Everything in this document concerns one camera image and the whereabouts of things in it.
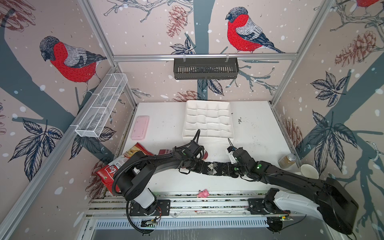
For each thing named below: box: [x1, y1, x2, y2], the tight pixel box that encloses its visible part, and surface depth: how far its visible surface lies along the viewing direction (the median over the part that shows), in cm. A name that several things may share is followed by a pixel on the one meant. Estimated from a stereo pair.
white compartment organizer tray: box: [182, 100, 234, 138], surface depth 107 cm
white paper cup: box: [300, 164, 319, 179], surface depth 78 cm
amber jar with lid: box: [278, 153, 297, 169], surface depth 84 cm
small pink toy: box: [198, 189, 210, 198], surface depth 78 cm
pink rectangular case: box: [131, 115, 150, 140], surface depth 106 cm
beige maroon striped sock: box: [202, 150, 209, 161], surface depth 92 cm
